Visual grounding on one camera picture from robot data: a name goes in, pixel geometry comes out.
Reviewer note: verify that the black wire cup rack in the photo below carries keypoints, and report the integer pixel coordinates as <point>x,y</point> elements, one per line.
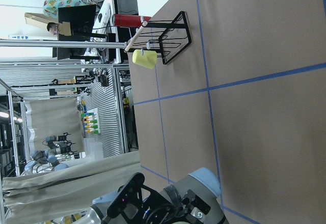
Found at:
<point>168,38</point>

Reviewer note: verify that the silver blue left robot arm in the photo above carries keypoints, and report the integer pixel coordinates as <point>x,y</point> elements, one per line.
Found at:
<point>192,199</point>

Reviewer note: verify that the yellow plastic cup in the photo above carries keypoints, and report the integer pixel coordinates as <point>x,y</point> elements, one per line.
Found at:
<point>144,58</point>

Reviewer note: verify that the red cylinder bottle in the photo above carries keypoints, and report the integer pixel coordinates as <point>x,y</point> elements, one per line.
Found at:
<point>122,20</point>

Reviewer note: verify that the aluminium frame post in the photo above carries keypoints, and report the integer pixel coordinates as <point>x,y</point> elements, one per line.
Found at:
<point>63,44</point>

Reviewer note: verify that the seated man in glasses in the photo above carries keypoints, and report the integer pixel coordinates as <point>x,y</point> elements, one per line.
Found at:
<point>52,28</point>

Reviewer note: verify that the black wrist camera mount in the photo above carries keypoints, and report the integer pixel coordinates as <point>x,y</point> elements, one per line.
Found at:
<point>134,201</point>

